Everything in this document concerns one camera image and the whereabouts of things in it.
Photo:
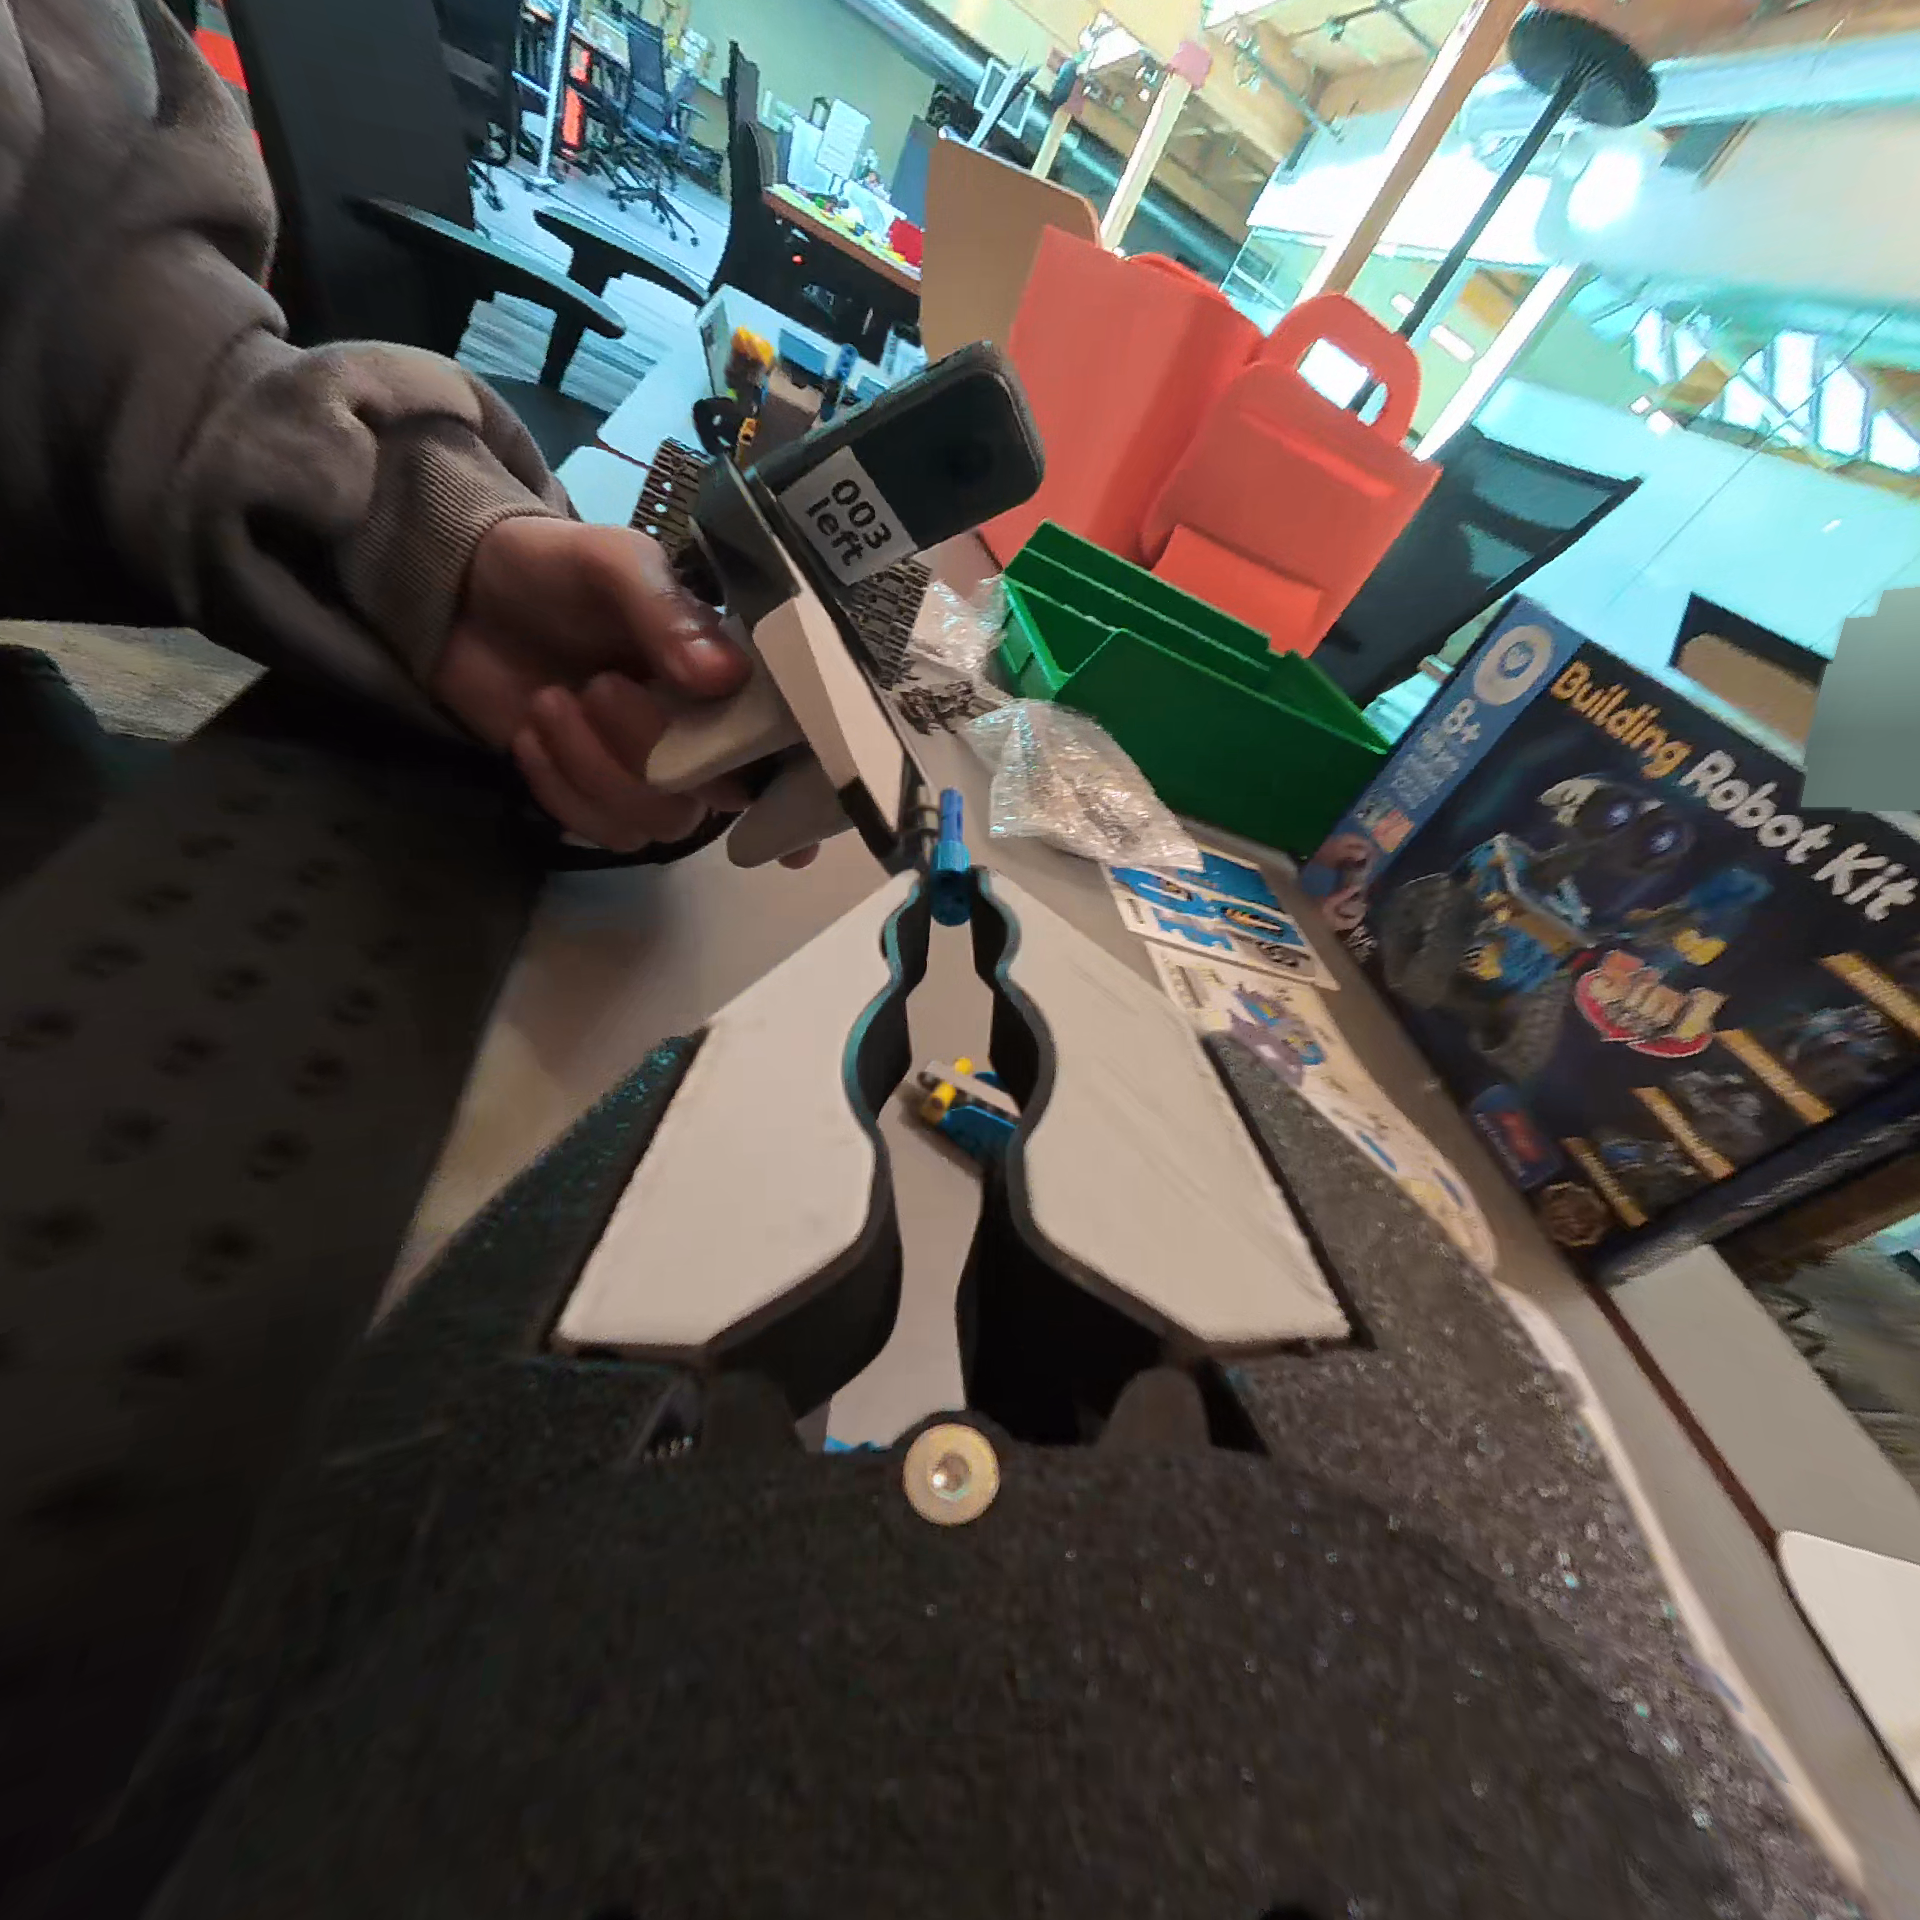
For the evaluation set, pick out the wheel and beam assembly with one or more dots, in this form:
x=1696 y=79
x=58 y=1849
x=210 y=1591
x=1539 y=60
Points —
x=969 y=1110

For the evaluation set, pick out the black armrest office chair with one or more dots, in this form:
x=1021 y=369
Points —
x=494 y=268

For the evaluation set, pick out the clear bag with black parts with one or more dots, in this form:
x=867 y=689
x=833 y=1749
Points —
x=952 y=646

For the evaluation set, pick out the robot kit box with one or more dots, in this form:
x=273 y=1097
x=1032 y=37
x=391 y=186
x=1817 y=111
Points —
x=1650 y=975

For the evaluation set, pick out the black swivel office chair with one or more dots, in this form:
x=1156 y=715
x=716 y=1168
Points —
x=660 y=136

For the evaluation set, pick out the black mesh chair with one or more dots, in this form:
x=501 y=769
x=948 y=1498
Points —
x=1500 y=539

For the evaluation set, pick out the green bin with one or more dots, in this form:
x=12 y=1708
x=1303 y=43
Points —
x=1199 y=706

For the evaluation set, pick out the small blue beam brick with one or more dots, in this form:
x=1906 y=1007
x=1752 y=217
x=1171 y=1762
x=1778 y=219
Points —
x=952 y=896

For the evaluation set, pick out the black round pole lamp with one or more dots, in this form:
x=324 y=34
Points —
x=1581 y=66

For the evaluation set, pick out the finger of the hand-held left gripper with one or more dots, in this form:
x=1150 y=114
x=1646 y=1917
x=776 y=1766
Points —
x=841 y=706

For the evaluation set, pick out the clear plastic bag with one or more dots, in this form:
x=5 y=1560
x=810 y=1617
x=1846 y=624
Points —
x=1077 y=783

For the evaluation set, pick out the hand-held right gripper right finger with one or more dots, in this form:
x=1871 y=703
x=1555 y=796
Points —
x=1171 y=1186

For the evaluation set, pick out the white stand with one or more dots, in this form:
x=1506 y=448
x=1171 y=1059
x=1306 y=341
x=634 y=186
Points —
x=1859 y=1634

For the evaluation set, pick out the grey desk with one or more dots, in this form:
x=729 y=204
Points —
x=632 y=960

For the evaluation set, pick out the paned window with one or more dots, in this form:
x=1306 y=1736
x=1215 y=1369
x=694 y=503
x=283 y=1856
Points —
x=1785 y=391

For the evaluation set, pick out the sticker sheet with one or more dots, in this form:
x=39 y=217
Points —
x=1215 y=917

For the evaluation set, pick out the tan cardboard sheet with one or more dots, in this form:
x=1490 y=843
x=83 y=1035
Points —
x=990 y=209

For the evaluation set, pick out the person's left hand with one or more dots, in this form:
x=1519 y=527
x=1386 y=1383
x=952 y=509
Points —
x=568 y=646

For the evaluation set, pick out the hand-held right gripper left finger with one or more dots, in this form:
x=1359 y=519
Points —
x=736 y=1186

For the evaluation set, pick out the blue pin brick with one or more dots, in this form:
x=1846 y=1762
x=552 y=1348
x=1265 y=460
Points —
x=952 y=827

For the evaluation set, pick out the distant toy brick models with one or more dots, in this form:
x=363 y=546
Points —
x=675 y=495

